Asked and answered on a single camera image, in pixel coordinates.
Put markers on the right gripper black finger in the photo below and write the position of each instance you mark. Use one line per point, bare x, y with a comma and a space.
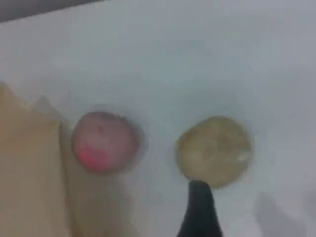
200, 214

